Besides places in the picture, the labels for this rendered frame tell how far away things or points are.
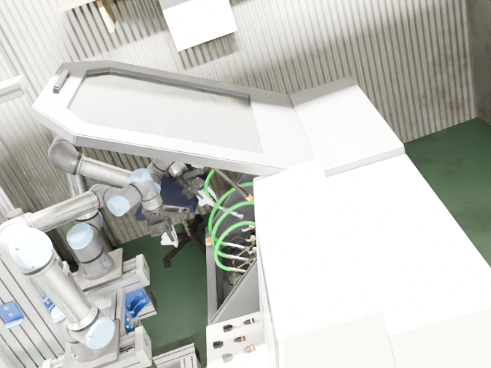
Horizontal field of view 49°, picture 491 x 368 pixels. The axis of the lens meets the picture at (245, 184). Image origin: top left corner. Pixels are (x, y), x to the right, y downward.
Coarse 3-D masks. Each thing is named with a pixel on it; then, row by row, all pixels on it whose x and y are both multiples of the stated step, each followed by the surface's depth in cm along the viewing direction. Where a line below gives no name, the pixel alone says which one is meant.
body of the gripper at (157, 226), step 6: (162, 204) 204; (144, 210) 204; (150, 210) 202; (156, 210) 202; (150, 216) 205; (156, 216) 205; (162, 216) 206; (150, 222) 208; (156, 222) 206; (162, 222) 206; (168, 222) 207; (150, 228) 206; (156, 228) 207; (162, 228) 207; (156, 234) 208
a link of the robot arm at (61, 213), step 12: (96, 192) 197; (60, 204) 188; (72, 204) 190; (84, 204) 192; (96, 204) 196; (24, 216) 179; (36, 216) 181; (48, 216) 183; (60, 216) 186; (72, 216) 189; (0, 228) 170; (36, 228) 179; (48, 228) 183
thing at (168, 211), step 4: (164, 208) 206; (168, 208) 206; (172, 208) 207; (176, 208) 207; (180, 208) 208; (184, 208) 208; (188, 208) 209; (160, 212) 205; (164, 212) 205; (168, 212) 205; (172, 212) 205; (176, 212) 205; (180, 212) 205; (184, 212) 206; (188, 212) 206; (168, 216) 206; (172, 216) 206; (176, 216) 206; (180, 216) 206; (184, 216) 206; (188, 216) 206
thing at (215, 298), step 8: (208, 232) 265; (208, 248) 254; (208, 256) 248; (208, 264) 243; (216, 264) 246; (208, 272) 239; (216, 272) 238; (208, 280) 234; (216, 280) 233; (208, 288) 229; (216, 288) 228; (208, 296) 225; (216, 296) 224; (208, 304) 221; (216, 304) 220; (208, 312) 217; (216, 312) 216; (208, 320) 214
